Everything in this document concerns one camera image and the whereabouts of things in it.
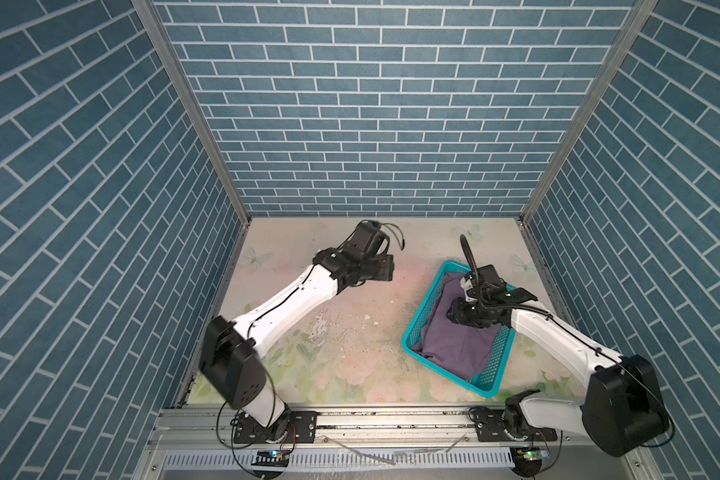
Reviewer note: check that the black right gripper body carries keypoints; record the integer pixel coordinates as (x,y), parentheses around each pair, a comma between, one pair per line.
(469,312)

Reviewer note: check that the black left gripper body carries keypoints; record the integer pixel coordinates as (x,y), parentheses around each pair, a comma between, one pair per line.
(375,269)

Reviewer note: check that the purple trousers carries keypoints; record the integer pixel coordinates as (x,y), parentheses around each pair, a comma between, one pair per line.
(460,350)

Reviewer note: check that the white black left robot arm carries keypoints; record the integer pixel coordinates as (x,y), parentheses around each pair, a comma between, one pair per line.
(232,350)

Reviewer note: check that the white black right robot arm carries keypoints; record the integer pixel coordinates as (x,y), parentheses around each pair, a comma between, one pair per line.
(622,408)

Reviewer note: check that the teal plastic mesh basket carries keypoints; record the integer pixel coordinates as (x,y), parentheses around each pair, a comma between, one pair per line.
(485,384)

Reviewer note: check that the right green circuit board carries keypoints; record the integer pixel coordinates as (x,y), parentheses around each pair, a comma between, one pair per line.
(528,461)

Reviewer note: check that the green circuit board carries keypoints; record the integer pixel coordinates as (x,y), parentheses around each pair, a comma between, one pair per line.
(528,461)
(271,459)

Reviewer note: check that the left green circuit board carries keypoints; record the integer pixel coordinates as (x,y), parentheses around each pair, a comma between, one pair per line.
(271,459)

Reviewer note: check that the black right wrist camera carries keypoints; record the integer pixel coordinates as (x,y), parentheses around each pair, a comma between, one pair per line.
(487,288)

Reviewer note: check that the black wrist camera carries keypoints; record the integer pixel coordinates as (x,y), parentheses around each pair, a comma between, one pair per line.
(487,288)
(367,240)

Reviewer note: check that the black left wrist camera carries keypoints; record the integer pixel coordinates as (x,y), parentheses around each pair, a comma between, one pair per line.
(367,240)

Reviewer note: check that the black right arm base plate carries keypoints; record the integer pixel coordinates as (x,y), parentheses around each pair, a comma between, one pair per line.
(486,423)

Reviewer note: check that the aluminium front mounting rail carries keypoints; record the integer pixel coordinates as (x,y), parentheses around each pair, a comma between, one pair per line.
(395,427)

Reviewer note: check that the white slotted cable duct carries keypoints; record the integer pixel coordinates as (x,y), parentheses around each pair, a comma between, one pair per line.
(337,459)

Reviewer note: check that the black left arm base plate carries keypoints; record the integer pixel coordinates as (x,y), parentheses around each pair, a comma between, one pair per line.
(290,427)

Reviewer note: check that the aluminium right rear corner post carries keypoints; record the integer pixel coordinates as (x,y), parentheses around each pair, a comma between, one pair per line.
(627,35)

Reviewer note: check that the aluminium corner post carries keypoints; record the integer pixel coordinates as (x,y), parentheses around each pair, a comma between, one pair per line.
(157,34)
(627,35)

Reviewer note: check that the aluminium left rear corner post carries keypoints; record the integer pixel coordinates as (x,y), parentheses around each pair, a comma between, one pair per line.
(157,34)

